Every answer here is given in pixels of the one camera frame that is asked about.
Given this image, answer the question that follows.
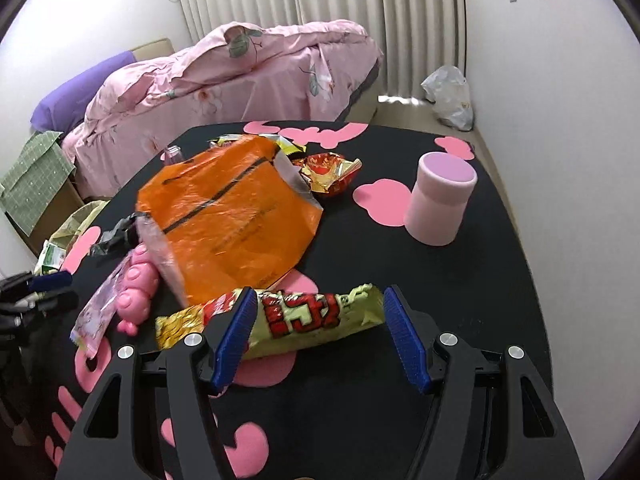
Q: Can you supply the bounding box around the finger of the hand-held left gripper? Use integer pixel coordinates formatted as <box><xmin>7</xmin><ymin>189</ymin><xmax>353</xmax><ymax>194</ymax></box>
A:
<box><xmin>0</xmin><ymin>291</ymin><xmax>79</xmax><ymax>321</ymax></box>
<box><xmin>0</xmin><ymin>270</ymin><xmax>74</xmax><ymax>293</ymax></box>

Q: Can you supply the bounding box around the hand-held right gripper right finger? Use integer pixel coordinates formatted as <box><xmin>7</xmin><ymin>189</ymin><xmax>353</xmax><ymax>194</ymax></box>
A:
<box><xmin>382</xmin><ymin>285</ymin><xmax>586</xmax><ymax>480</ymax></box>

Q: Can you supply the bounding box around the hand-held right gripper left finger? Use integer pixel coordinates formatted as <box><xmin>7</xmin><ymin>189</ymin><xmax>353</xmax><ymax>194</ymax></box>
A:
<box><xmin>55</xmin><ymin>287</ymin><xmax>258</xmax><ymax>480</ymax></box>

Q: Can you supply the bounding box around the yellow bag of snacks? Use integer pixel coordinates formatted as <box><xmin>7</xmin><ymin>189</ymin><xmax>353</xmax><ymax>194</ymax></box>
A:
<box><xmin>47</xmin><ymin>200</ymin><xmax>108</xmax><ymax>261</ymax></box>

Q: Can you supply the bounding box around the yellow red snack wrapper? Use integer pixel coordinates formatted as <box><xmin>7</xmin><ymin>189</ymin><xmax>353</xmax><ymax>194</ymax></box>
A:
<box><xmin>155</xmin><ymin>282</ymin><xmax>388</xmax><ymax>361</ymax></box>

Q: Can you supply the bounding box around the green white carton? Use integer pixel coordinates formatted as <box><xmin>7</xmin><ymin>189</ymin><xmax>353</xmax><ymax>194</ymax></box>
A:
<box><xmin>37</xmin><ymin>240</ymin><xmax>68</xmax><ymax>276</ymax></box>

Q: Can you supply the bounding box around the pale pink small packet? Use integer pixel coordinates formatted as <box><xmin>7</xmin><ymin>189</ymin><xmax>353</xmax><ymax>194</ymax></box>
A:
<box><xmin>70</xmin><ymin>260</ymin><xmax>132</xmax><ymax>353</ymax></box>

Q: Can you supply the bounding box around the black pink-patterned tablecloth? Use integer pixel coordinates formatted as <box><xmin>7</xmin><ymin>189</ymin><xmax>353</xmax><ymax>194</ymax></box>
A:
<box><xmin>45</xmin><ymin>120</ymin><xmax>553</xmax><ymax>480</ymax></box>

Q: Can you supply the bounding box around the black grey plastic wrapper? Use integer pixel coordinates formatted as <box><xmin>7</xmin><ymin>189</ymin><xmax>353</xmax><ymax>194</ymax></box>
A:
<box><xmin>90</xmin><ymin>212</ymin><xmax>147</xmax><ymax>258</ymax></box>

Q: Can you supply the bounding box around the pink plastic caterpillar toy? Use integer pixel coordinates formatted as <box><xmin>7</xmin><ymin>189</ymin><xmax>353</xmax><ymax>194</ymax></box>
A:
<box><xmin>116</xmin><ymin>242</ymin><xmax>161</xmax><ymax>336</ymax></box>

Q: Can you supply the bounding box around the green checked cloth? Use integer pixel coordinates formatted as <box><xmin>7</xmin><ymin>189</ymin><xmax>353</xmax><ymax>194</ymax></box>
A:
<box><xmin>0</xmin><ymin>130</ymin><xmax>76</xmax><ymax>223</ymax></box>

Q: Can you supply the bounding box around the orange plastic bag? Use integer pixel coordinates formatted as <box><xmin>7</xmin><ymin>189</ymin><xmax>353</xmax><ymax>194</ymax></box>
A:
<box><xmin>136</xmin><ymin>135</ymin><xmax>323</xmax><ymax>293</ymax></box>

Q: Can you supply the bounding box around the pink cylindrical container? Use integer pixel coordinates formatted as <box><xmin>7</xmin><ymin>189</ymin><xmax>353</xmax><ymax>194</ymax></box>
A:
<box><xmin>404</xmin><ymin>151</ymin><xmax>478</xmax><ymax>247</ymax></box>

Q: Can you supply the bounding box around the red gold foil wrapper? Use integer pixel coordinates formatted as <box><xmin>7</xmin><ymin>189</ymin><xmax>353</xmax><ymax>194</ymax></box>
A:
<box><xmin>292</xmin><ymin>152</ymin><xmax>363</xmax><ymax>198</ymax></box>

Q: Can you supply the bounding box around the purple pillow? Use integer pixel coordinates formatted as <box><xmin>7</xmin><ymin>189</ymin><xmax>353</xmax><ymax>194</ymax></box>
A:
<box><xmin>31</xmin><ymin>51</ymin><xmax>138</xmax><ymax>133</ymax></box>

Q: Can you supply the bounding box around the yellow black snack wrapper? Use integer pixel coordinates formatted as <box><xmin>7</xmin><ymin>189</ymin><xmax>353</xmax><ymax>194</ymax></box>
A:
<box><xmin>207</xmin><ymin>134</ymin><xmax>307</xmax><ymax>157</ymax></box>

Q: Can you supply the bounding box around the white plastic bag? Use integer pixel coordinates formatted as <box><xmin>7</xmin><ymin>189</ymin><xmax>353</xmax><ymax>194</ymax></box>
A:
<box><xmin>421</xmin><ymin>65</ymin><xmax>475</xmax><ymax>132</ymax></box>

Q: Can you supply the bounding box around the bed with pink floral duvet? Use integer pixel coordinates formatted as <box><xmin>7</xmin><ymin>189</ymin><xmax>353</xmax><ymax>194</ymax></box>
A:
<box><xmin>62</xmin><ymin>20</ymin><xmax>385</xmax><ymax>200</ymax></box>

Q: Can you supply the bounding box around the beige headboard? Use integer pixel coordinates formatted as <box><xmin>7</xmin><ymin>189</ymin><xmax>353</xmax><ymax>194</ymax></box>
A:
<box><xmin>130</xmin><ymin>37</ymin><xmax>176</xmax><ymax>63</ymax></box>

